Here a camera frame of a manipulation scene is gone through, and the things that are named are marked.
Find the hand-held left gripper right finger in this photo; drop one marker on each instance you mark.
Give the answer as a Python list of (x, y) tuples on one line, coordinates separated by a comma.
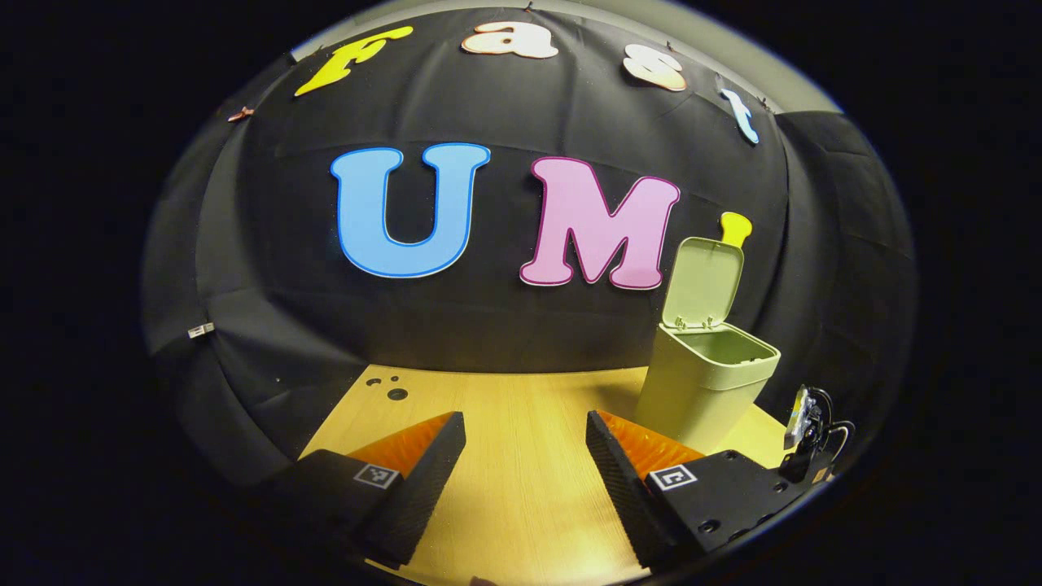
[(623, 496)]

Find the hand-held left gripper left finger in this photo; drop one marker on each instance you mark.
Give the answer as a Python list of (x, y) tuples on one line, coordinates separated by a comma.
[(419, 496)]

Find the green desktop garbage bin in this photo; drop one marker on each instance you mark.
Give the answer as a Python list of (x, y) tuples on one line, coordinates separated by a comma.
[(692, 391)]

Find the wooden desktop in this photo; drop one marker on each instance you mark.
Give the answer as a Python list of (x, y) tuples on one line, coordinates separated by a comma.
[(521, 456)]

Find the black backdrop cloth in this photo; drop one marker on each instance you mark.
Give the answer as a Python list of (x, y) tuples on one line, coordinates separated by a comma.
[(488, 325)]

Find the white cloth clip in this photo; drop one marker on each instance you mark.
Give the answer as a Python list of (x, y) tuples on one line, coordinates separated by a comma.
[(200, 330)]

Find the pink cloth clip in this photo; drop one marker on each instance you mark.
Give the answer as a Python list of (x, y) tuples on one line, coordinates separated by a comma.
[(241, 114)]

